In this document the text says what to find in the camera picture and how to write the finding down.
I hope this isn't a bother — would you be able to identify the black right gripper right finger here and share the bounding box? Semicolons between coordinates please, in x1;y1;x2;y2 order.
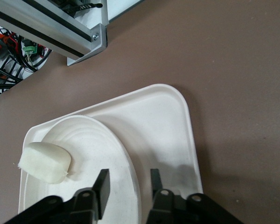
148;168;177;224

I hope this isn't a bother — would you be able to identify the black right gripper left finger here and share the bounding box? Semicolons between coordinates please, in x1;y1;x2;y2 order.
72;168;111;224

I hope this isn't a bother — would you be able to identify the round cream plate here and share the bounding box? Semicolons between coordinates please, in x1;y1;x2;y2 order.
23;114;143;224

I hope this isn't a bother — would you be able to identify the white steamed bun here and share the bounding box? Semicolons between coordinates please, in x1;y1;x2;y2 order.
18;141;72;185

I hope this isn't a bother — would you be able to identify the cream rabbit print tray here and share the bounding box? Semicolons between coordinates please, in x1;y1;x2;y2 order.
18;83;204;224

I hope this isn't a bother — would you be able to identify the brown table cover mat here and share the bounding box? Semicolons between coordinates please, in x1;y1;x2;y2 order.
0;0;280;224

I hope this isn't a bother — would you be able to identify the green terminal connector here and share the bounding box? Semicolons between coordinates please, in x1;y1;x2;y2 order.
22;44;41;54

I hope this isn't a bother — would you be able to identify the white table edge panel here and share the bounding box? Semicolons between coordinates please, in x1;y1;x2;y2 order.
83;0;143;25

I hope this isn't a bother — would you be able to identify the black cable bundle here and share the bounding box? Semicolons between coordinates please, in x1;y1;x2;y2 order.
0;22;54;95

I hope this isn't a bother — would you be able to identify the aluminium camera post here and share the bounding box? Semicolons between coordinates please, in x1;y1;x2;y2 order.
0;0;108;59

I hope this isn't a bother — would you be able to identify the orange cable connector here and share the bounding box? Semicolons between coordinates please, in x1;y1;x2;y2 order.
0;28;17;47

